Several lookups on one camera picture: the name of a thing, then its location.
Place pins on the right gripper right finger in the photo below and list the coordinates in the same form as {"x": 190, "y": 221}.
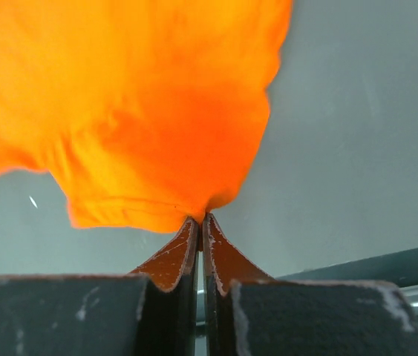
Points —
{"x": 249, "y": 312}

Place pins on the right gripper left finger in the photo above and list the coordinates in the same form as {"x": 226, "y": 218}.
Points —
{"x": 149, "y": 311}

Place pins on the orange t shirt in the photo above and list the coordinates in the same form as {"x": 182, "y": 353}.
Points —
{"x": 144, "y": 112}

